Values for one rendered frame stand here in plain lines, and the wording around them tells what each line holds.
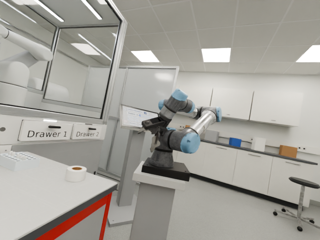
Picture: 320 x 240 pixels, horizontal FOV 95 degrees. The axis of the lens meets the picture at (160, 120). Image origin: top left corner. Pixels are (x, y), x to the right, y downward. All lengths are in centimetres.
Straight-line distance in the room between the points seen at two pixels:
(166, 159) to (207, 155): 270
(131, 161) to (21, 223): 141
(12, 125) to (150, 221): 87
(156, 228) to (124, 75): 258
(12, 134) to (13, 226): 63
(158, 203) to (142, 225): 15
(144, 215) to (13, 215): 60
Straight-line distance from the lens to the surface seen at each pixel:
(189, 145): 79
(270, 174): 369
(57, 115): 115
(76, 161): 137
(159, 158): 88
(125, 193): 194
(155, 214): 95
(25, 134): 106
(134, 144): 177
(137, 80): 281
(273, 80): 463
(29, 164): 82
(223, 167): 357
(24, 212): 54
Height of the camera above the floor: 103
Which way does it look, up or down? 2 degrees up
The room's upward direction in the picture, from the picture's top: 11 degrees clockwise
